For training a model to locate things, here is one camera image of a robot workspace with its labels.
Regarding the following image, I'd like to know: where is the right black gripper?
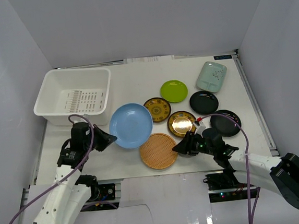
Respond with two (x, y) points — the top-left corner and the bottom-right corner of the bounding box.
(171, 129), (216, 160)

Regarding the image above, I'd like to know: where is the woven bamboo round tray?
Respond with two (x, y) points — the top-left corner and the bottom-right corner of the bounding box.
(139, 133), (178, 170)

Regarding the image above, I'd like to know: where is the blue round plate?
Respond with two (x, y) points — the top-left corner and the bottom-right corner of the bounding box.
(109, 103), (153, 149)

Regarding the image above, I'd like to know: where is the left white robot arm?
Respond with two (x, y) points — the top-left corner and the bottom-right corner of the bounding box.
(32, 122), (117, 224)

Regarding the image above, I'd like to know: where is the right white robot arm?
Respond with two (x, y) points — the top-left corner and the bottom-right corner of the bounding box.
(172, 128), (299, 209)

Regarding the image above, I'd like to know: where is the white plastic bin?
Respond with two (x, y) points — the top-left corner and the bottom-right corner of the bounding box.
(33, 67), (113, 126)

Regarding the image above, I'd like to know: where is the gold centre plate dark rim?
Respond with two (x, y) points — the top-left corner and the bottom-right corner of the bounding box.
(167, 111), (196, 138)

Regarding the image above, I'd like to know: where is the black round plate upper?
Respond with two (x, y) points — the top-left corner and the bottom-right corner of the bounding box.
(189, 91), (219, 115)

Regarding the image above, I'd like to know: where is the black round plate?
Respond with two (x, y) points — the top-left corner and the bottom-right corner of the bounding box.
(210, 109), (242, 137)
(189, 91), (219, 115)

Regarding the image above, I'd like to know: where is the yellow patterned plate dark rim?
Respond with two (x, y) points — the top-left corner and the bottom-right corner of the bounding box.
(143, 97), (172, 123)

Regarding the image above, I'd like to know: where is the black round plate lower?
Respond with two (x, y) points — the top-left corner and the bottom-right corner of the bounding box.
(210, 109), (242, 137)

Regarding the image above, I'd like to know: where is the lime green round plate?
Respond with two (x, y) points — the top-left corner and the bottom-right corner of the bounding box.
(160, 80), (188, 103)

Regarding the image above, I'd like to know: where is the pale green rectangular dish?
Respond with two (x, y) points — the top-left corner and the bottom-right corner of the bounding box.
(196, 61), (227, 93)

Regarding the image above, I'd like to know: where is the dark label sticker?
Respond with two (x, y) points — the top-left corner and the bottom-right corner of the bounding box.
(213, 55), (232, 60)

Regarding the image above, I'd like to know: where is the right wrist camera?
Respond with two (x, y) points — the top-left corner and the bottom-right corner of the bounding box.
(193, 118), (207, 135)

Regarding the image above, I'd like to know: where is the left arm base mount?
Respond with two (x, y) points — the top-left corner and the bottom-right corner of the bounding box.
(81, 183), (119, 212)

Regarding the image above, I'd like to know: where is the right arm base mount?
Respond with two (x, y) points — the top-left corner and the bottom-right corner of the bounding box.
(203, 171), (248, 204)

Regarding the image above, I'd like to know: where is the aluminium frame rail right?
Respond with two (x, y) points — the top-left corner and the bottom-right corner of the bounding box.
(232, 49), (280, 157)

